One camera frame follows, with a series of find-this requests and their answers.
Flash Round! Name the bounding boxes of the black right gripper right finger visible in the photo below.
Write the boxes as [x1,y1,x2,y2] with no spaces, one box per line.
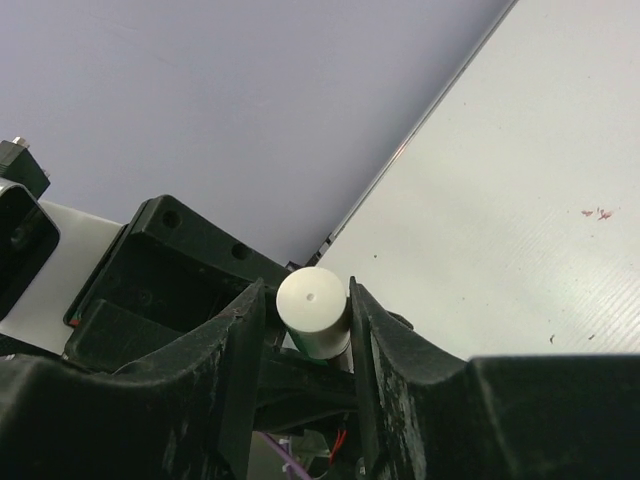
[349,281,639,479]

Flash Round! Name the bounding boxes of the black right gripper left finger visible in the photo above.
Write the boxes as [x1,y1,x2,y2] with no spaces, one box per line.
[1,281,265,479]

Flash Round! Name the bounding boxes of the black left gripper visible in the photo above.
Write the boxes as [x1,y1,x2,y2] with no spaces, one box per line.
[62,194,416,434]

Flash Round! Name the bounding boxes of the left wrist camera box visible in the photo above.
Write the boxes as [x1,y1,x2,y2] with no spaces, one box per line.
[1,137,121,355]

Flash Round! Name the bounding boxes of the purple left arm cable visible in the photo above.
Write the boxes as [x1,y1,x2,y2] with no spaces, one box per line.
[262,432,311,480]

